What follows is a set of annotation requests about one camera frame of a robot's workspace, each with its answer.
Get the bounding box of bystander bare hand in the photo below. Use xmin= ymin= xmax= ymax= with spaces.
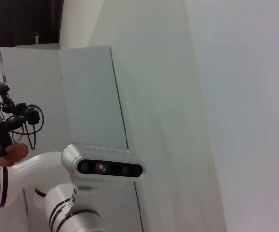
xmin=0 ymin=142 xmax=29 ymax=168

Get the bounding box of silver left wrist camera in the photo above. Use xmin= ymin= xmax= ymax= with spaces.
xmin=61 ymin=142 xmax=147 ymax=196

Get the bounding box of black camera rig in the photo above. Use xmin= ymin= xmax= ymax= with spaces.
xmin=0 ymin=65 xmax=41 ymax=157

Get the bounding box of black rig cable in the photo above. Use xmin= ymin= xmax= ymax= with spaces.
xmin=0 ymin=102 xmax=46 ymax=150

